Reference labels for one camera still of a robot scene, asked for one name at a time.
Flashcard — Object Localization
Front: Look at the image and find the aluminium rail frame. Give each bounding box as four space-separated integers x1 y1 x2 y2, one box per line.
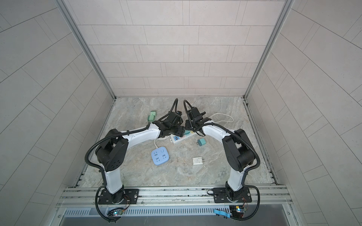
55 184 294 221

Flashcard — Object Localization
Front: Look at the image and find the green charger cube middle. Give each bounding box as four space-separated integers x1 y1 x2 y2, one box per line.
148 115 155 122

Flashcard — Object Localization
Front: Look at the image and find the blue round power cube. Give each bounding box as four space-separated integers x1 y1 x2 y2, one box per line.
151 147 169 166

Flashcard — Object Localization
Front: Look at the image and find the right circuit board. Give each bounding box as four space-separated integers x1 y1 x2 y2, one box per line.
229 205 247 219

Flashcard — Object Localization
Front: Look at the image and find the circuit board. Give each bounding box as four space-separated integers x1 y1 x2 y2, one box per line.
107 207 127 217
229 205 247 219

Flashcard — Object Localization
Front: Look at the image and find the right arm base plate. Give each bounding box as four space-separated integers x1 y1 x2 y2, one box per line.
210 187 252 203

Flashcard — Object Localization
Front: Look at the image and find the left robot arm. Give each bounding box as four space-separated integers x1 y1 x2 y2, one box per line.
84 111 185 202

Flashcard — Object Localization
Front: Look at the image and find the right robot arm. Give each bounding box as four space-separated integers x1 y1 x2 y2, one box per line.
183 100 261 221

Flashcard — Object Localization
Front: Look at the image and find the white cable of blue cube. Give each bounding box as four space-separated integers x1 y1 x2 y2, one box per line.
152 135 172 150

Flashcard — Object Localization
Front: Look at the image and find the white multicolour power strip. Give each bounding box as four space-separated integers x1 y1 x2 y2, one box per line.
170 131 196 144

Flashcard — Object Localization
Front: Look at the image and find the white power strip cord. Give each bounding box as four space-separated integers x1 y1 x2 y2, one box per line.
209 112 235 125

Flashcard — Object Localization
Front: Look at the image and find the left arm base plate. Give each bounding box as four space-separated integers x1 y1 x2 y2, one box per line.
98 188 139 205

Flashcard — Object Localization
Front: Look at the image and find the white charger block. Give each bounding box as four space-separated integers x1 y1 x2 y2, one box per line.
192 156 203 165

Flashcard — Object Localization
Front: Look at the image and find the left circuit board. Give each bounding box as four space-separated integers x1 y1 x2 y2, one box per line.
107 207 127 217

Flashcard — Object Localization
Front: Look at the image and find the blue tape tag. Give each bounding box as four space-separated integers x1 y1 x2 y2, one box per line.
214 209 231 218

